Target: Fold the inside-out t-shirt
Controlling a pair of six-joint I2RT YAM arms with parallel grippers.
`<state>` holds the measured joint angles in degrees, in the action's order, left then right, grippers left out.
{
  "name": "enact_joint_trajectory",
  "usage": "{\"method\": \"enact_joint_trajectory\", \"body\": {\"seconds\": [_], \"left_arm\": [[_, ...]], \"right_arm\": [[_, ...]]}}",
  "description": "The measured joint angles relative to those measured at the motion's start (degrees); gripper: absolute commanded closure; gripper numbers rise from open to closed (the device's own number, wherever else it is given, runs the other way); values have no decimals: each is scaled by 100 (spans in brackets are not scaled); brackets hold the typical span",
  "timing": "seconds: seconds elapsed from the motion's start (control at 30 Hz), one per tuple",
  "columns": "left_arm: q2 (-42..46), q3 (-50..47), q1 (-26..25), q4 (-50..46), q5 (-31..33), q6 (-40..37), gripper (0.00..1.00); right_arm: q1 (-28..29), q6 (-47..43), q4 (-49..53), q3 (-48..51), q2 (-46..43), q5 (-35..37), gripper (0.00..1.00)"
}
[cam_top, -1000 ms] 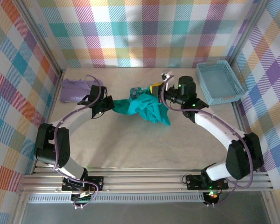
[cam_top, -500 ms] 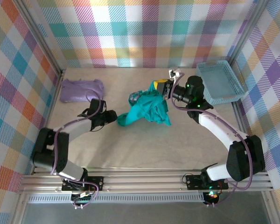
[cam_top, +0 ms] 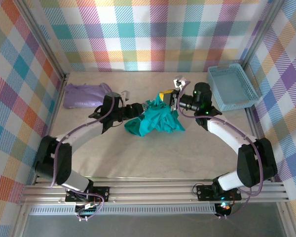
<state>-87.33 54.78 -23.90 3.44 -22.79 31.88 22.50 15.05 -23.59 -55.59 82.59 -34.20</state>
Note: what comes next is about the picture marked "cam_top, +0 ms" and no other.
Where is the teal t-shirt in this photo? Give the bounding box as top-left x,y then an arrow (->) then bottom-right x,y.
124,95 -> 185,137

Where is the folded purple t-shirt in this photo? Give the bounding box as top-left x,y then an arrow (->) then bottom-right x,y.
63,82 -> 112,110

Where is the light blue plastic basket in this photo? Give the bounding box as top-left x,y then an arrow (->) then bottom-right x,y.
206,63 -> 261,112

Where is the circuit board green connector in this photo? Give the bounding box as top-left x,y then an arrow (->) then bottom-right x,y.
75,201 -> 102,222

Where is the circuit board lit LED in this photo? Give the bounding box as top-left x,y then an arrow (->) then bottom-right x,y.
215,201 -> 235,220

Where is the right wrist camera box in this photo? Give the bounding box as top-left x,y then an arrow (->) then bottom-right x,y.
173,76 -> 186,90

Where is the aluminium side rail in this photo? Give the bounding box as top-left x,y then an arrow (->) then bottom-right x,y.
244,107 -> 274,183
33,74 -> 69,185

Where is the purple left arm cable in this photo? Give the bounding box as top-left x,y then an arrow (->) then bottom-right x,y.
50,95 -> 116,222

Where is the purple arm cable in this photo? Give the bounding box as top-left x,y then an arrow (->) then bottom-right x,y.
177,81 -> 264,219
50,95 -> 116,222

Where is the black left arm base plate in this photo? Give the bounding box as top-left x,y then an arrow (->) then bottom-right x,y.
65,186 -> 111,203

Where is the aluminium frame post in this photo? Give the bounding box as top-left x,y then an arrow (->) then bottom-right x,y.
239,0 -> 287,72
14,0 -> 71,86

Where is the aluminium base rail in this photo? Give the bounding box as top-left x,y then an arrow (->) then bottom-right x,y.
17,176 -> 291,205

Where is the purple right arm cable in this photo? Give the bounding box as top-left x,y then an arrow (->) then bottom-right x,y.
177,81 -> 264,219

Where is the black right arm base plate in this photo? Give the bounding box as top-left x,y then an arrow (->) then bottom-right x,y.
196,185 -> 242,201

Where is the slotted grey cable duct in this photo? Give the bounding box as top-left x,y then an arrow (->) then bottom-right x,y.
29,206 -> 218,215

